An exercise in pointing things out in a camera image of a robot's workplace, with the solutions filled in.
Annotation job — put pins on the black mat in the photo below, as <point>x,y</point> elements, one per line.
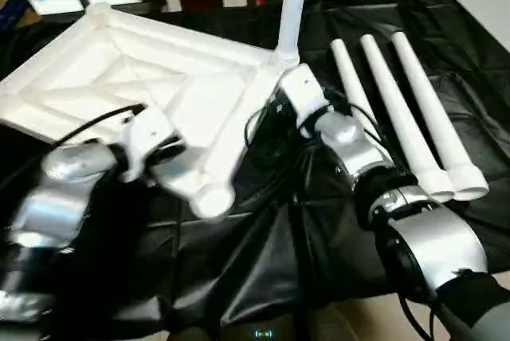
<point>259,257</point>

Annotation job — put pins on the white plastic table top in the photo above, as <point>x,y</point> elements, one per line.
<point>179,78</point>

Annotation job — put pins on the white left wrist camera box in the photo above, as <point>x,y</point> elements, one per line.
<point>151,134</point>

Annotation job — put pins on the blue printed package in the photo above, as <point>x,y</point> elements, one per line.
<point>16,12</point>

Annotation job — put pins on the white plastic table leg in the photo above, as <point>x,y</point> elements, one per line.
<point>430,106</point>
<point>293,10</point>
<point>350,74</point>
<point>394,106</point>

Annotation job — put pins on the white flat board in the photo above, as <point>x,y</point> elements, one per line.
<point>486,14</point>

